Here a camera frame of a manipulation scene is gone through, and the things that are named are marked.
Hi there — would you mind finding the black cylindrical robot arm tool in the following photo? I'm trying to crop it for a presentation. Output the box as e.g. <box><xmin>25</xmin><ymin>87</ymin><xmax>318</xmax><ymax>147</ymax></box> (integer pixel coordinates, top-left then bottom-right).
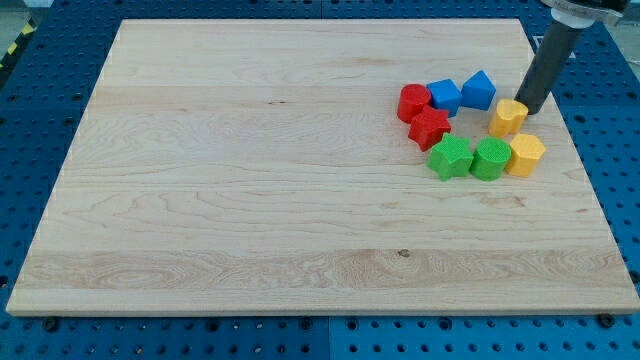
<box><xmin>514</xmin><ymin>0</ymin><xmax>631</xmax><ymax>115</ymax></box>

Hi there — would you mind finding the wooden board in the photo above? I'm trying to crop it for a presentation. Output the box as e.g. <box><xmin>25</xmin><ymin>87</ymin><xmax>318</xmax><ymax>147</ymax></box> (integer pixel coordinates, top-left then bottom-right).
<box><xmin>7</xmin><ymin>19</ymin><xmax>639</xmax><ymax>317</ymax></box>

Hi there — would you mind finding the red star block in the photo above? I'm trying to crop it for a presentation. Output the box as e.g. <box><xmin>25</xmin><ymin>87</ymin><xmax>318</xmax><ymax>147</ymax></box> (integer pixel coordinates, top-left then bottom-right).
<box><xmin>408</xmin><ymin>105</ymin><xmax>452</xmax><ymax>152</ymax></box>

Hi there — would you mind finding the red cylinder block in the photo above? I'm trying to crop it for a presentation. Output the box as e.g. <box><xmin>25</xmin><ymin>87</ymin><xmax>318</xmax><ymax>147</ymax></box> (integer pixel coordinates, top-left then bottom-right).
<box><xmin>396</xmin><ymin>83</ymin><xmax>431</xmax><ymax>123</ymax></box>

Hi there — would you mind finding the green star block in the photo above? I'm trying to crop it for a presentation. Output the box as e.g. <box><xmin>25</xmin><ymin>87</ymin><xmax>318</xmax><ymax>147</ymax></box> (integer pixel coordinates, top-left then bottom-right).
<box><xmin>426</xmin><ymin>133</ymin><xmax>474</xmax><ymax>181</ymax></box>

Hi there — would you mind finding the blue cube block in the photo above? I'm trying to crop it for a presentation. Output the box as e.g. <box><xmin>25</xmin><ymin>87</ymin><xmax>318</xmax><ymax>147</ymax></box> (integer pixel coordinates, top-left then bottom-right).
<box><xmin>426</xmin><ymin>79</ymin><xmax>462</xmax><ymax>118</ymax></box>

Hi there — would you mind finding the green cylinder block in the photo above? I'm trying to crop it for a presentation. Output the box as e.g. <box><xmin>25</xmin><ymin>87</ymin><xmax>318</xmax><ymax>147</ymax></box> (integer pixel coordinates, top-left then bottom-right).
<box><xmin>469</xmin><ymin>137</ymin><xmax>512</xmax><ymax>181</ymax></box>

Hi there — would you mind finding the yellow heart block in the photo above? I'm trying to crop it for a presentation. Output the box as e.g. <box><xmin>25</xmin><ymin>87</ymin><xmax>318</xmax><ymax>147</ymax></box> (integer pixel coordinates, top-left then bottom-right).
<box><xmin>488</xmin><ymin>99</ymin><xmax>529</xmax><ymax>138</ymax></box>

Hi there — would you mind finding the yellow hexagon block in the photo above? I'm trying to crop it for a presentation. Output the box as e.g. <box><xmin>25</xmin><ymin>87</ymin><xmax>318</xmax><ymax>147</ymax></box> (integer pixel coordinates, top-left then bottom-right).
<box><xmin>505</xmin><ymin>133</ymin><xmax>546</xmax><ymax>177</ymax></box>

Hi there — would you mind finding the black bolt left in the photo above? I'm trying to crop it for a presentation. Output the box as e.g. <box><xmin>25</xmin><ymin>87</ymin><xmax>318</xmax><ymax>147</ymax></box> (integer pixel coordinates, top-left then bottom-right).
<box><xmin>41</xmin><ymin>317</ymin><xmax>59</xmax><ymax>333</ymax></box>

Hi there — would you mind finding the black bolt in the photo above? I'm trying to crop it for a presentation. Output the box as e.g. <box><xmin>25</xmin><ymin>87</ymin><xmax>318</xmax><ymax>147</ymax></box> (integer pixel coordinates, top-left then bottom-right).
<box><xmin>41</xmin><ymin>317</ymin><xmax>59</xmax><ymax>333</ymax></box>
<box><xmin>597</xmin><ymin>313</ymin><xmax>616</xmax><ymax>329</ymax></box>

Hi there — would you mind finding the black bolt right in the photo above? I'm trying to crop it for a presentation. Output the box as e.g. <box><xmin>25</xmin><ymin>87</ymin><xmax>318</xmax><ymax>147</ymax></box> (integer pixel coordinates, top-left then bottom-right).
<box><xmin>597</xmin><ymin>313</ymin><xmax>616</xmax><ymax>329</ymax></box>

